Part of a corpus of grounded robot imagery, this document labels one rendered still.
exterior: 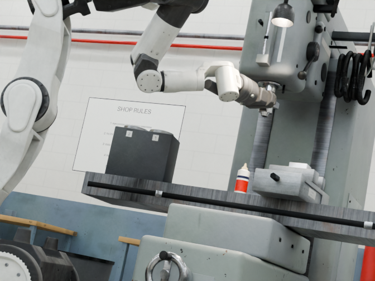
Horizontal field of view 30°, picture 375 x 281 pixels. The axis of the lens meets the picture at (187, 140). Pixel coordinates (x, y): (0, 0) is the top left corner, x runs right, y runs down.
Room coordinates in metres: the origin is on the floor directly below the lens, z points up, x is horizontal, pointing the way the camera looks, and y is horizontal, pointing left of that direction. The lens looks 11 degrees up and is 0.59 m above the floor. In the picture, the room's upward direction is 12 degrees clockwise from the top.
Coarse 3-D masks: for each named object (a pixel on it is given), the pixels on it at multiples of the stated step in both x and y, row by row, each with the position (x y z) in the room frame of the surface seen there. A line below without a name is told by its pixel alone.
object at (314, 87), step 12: (324, 36) 2.40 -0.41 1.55; (324, 48) 2.42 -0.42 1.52; (324, 60) 2.45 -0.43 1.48; (312, 72) 2.36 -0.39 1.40; (324, 72) 2.46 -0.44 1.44; (312, 84) 2.37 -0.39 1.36; (324, 84) 2.50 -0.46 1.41; (288, 96) 2.52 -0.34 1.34; (300, 96) 2.49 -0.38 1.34; (312, 96) 2.46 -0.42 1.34
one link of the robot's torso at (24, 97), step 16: (16, 96) 1.96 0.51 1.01; (32, 96) 1.96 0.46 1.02; (16, 112) 1.96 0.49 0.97; (32, 112) 1.97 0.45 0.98; (16, 128) 1.96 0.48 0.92; (48, 128) 2.13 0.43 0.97; (0, 144) 1.99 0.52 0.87; (16, 144) 1.98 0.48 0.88; (32, 144) 2.10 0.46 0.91; (0, 160) 2.01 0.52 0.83; (16, 160) 2.00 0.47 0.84; (32, 160) 2.10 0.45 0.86; (0, 176) 2.01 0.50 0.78; (16, 176) 2.10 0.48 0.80; (0, 192) 2.03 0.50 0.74
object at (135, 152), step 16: (128, 128) 2.47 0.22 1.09; (112, 144) 2.48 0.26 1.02; (128, 144) 2.47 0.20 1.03; (144, 144) 2.45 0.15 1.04; (160, 144) 2.44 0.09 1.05; (176, 144) 2.50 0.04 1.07; (112, 160) 2.48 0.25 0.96; (128, 160) 2.47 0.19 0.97; (144, 160) 2.45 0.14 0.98; (160, 160) 2.44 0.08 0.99; (128, 176) 2.46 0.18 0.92; (144, 176) 2.45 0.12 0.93; (160, 176) 2.43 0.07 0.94
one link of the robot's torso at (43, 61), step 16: (32, 0) 1.98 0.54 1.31; (48, 0) 1.97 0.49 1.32; (48, 16) 1.98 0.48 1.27; (32, 32) 1.99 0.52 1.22; (48, 32) 1.99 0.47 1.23; (64, 32) 2.07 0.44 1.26; (32, 48) 2.01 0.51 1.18; (48, 48) 2.00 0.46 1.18; (64, 48) 2.10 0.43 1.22; (32, 64) 2.01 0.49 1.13; (48, 64) 2.00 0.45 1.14; (64, 64) 2.10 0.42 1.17; (16, 80) 2.00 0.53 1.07; (32, 80) 1.99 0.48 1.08; (48, 80) 2.00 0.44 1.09; (48, 96) 1.99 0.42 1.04; (48, 112) 2.02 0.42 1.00; (32, 128) 2.06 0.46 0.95
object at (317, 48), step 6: (312, 42) 2.29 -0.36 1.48; (312, 48) 2.28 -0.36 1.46; (318, 48) 2.31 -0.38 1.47; (306, 54) 2.30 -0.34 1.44; (312, 54) 2.28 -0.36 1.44; (318, 54) 2.31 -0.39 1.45; (312, 60) 2.27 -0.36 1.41; (306, 66) 2.23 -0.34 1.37; (300, 72) 2.19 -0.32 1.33; (300, 78) 2.20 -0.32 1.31
